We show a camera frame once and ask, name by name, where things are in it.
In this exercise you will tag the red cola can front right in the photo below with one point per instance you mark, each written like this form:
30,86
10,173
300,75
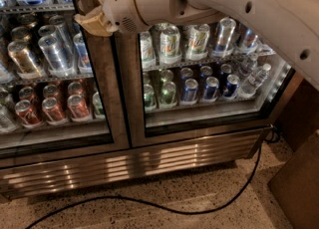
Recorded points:
78,107

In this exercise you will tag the white green soda can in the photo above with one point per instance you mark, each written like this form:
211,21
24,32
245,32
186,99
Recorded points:
169,42

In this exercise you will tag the clear water bottle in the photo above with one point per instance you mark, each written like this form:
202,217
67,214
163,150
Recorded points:
254,81

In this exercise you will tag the blue Pepsi can right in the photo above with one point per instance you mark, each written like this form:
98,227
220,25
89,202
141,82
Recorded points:
230,88

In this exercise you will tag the blue Pepsi can left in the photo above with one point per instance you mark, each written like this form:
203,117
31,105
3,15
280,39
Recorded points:
189,92

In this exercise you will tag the blue Pepsi can middle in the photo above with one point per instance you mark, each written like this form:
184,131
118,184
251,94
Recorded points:
210,88

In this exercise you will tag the red cola can front middle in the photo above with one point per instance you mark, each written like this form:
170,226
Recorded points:
53,111

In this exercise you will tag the silver blue tall can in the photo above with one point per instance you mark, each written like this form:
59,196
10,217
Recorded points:
222,37

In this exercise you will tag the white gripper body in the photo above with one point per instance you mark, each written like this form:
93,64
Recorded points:
122,6

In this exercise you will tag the white citrus soda can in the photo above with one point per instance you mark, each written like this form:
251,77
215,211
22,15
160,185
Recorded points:
197,42

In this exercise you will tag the blue pepsi can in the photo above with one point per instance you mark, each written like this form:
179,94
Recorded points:
189,92
230,88
210,88

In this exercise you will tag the gold drink can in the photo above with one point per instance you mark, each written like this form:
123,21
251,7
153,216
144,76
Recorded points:
24,58

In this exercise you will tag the brown cardboard box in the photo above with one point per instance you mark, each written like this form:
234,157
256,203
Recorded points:
296,185

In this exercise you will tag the red cola can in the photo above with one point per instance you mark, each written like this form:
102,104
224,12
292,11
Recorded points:
28,113
53,111
78,107

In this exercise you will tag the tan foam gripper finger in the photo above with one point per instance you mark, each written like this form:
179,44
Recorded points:
95,23

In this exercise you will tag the stainless steel fridge cabinet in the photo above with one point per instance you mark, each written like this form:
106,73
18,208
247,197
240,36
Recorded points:
119,161

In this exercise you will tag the glass fridge door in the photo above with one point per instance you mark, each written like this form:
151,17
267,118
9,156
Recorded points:
94,79
239,123

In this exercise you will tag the red cola can front left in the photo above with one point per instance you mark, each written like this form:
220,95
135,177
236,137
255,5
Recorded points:
28,113

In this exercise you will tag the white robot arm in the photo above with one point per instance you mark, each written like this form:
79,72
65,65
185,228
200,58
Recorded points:
290,27

